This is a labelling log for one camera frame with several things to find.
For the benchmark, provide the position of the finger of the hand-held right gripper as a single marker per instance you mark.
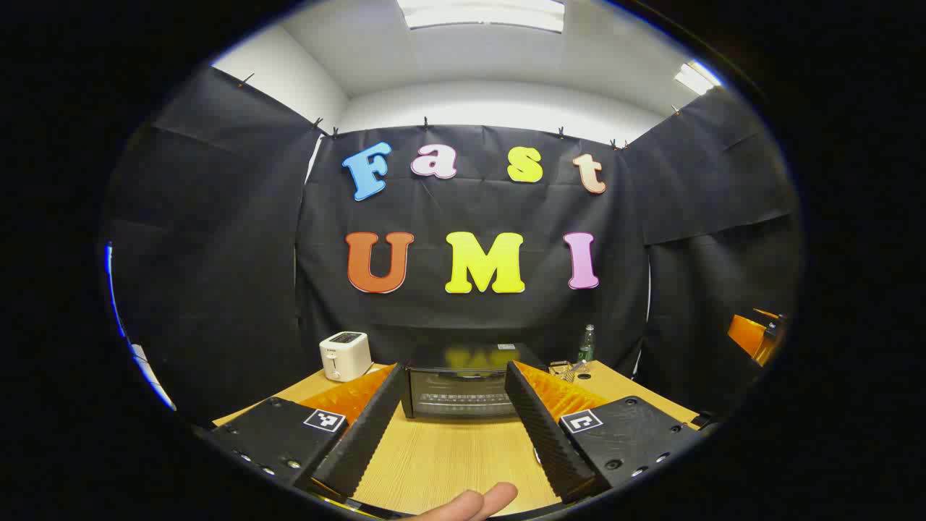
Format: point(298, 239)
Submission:
point(745, 334)

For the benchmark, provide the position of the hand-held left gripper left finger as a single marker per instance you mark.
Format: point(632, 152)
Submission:
point(362, 441)

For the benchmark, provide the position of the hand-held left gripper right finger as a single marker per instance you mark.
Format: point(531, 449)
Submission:
point(539, 427)

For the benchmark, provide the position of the black electric oven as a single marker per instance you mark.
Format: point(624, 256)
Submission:
point(456, 391)

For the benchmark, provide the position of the white toaster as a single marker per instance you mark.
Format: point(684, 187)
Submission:
point(346, 358)

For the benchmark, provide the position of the green plastic bottle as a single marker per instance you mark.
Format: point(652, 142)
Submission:
point(587, 347)

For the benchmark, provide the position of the ceiling light panel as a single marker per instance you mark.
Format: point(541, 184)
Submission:
point(477, 14)
point(694, 78)

